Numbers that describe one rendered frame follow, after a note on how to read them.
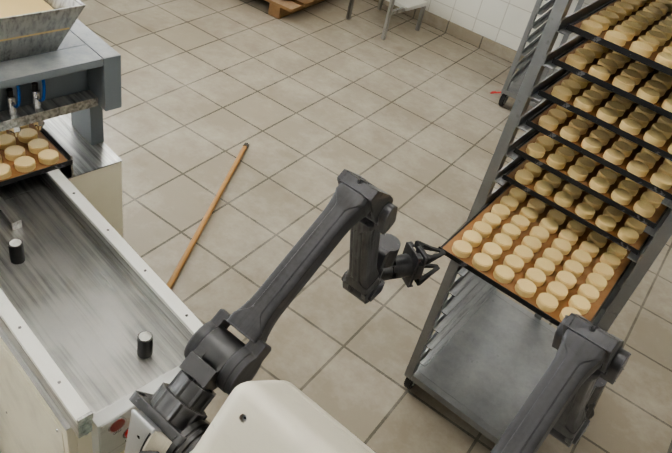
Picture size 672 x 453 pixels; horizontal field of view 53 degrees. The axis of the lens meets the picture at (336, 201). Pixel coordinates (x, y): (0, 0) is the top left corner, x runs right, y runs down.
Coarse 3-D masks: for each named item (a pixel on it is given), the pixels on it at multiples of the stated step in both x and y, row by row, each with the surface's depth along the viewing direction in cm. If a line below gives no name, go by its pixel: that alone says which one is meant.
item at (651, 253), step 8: (664, 224) 160; (664, 232) 161; (656, 240) 163; (664, 240) 161; (648, 248) 165; (656, 248) 163; (648, 256) 166; (656, 256) 164; (640, 264) 168; (648, 264) 166; (632, 272) 170; (640, 272) 169; (632, 280) 171; (640, 280) 170; (624, 288) 173; (632, 288) 172; (616, 296) 176; (624, 296) 174; (616, 304) 177; (624, 304) 175; (608, 312) 179; (616, 312) 178; (600, 320) 182; (608, 320) 180; (608, 328) 181
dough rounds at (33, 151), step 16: (32, 128) 187; (0, 144) 177; (16, 144) 181; (32, 144) 179; (48, 144) 183; (0, 160) 172; (16, 160) 172; (32, 160) 174; (48, 160) 175; (64, 160) 179; (0, 176) 168; (16, 176) 171
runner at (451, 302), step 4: (476, 276) 234; (472, 280) 232; (476, 280) 233; (480, 280) 233; (468, 284) 230; (472, 284) 231; (476, 284) 231; (464, 288) 228; (468, 288) 229; (472, 288) 229; (460, 292) 226; (464, 292) 227; (468, 292) 227; (452, 296) 221; (456, 296) 225; (460, 296) 225; (464, 296) 225; (448, 300) 220; (452, 300) 223; (456, 300) 223; (460, 300) 223; (444, 304) 218; (448, 304) 221; (452, 304) 221; (456, 304) 222; (440, 308) 218; (444, 308) 219; (448, 308) 220; (452, 308) 220; (444, 312) 218; (448, 312) 218
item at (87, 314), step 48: (48, 192) 177; (0, 240) 161; (48, 240) 164; (48, 288) 153; (96, 288) 155; (0, 336) 142; (48, 336) 143; (96, 336) 145; (0, 384) 159; (96, 384) 136; (144, 384) 138; (0, 432) 184; (48, 432) 139
